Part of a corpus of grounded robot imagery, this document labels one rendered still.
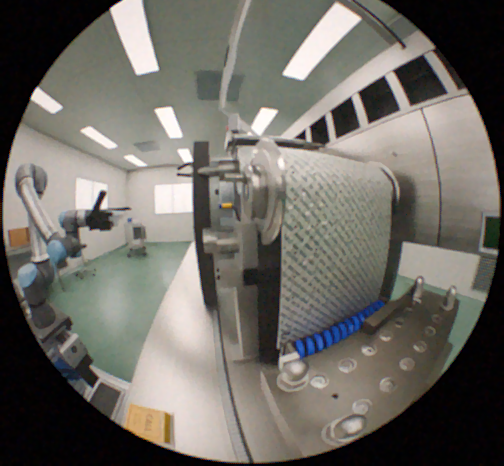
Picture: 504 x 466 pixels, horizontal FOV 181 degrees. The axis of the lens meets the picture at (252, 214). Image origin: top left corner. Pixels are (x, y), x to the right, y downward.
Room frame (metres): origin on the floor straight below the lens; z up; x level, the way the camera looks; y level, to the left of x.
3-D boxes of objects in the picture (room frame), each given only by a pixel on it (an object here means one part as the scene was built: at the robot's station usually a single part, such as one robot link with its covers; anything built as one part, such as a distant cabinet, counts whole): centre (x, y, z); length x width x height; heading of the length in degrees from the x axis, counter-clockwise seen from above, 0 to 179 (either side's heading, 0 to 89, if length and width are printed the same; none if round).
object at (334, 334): (0.17, -0.16, 1.03); 0.21 x 0.04 x 0.03; 104
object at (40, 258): (0.19, 0.95, 1.19); 0.15 x 0.12 x 0.55; 34
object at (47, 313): (0.08, 0.87, 0.87); 0.15 x 0.15 x 0.10
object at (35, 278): (0.08, 0.87, 0.98); 0.13 x 0.12 x 0.14; 34
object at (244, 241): (0.25, 0.03, 1.05); 0.06 x 0.05 x 0.31; 104
